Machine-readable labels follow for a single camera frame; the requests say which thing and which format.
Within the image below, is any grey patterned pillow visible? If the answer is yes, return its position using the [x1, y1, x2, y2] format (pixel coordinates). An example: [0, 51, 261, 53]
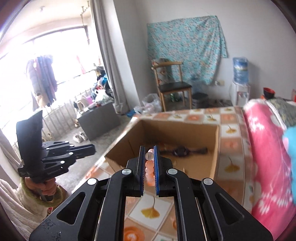
[269, 97, 296, 128]

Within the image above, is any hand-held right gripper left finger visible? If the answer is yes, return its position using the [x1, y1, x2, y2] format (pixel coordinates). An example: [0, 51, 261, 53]
[29, 146, 147, 241]

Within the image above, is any pile of clothes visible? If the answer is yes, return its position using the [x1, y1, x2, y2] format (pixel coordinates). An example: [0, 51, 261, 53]
[92, 66, 114, 105]

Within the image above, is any hanging dark jacket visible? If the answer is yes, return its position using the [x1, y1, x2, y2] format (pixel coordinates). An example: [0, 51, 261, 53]
[37, 54, 58, 102]

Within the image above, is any red bowl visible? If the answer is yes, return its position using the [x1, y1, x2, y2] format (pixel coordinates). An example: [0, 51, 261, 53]
[263, 87, 275, 99]

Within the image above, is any white plastic bag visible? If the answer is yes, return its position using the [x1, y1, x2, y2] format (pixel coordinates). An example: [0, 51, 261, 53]
[142, 93, 162, 114]

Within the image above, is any floral wall cloth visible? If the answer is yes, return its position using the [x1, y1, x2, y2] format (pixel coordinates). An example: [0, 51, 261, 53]
[147, 15, 228, 85]

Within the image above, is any pink strap watch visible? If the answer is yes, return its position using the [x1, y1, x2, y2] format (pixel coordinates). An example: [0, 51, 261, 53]
[159, 146, 208, 158]

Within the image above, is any pink floral blanket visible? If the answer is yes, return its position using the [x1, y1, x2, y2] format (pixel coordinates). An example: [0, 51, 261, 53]
[242, 98, 296, 232]

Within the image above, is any grey curtain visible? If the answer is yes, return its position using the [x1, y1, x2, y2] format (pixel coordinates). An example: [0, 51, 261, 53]
[91, 0, 130, 114]

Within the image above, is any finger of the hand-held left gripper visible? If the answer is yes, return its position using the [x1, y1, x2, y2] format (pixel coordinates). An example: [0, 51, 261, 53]
[39, 151, 96, 177]
[42, 140, 97, 154]

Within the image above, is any wooden chair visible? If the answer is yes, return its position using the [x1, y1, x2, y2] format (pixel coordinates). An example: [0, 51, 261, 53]
[151, 59, 193, 112]

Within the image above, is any dark trash bin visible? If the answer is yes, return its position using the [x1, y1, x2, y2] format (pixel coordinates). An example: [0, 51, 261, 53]
[192, 92, 207, 109]

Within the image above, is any brown cardboard box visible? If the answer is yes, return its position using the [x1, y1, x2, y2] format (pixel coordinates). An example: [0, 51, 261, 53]
[104, 116, 220, 180]

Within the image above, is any hanging beige coat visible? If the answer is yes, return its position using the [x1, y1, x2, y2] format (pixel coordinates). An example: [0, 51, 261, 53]
[26, 59, 45, 112]

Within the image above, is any ginkgo print tablecloth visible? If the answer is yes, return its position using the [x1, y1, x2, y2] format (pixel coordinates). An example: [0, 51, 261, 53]
[85, 105, 255, 241]

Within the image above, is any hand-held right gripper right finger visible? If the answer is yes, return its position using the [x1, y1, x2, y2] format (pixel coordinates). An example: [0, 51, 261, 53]
[153, 145, 272, 241]

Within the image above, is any person's left hand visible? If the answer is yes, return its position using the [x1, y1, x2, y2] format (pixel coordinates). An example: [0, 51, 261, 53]
[24, 176, 57, 201]

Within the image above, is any dark low cabinet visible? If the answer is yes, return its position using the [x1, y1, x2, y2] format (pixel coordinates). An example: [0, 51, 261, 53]
[77, 101, 121, 141]

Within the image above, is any metal window railing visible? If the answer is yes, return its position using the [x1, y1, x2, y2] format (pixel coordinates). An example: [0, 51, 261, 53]
[9, 93, 97, 149]

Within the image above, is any blue water jug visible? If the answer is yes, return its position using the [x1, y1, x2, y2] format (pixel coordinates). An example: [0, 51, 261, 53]
[232, 57, 249, 84]

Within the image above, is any pink bead bracelet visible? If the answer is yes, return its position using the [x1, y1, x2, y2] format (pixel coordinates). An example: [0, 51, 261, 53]
[144, 148, 155, 188]

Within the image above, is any white water dispenser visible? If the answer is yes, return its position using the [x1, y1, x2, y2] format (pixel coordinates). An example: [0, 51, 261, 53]
[229, 81, 251, 107]

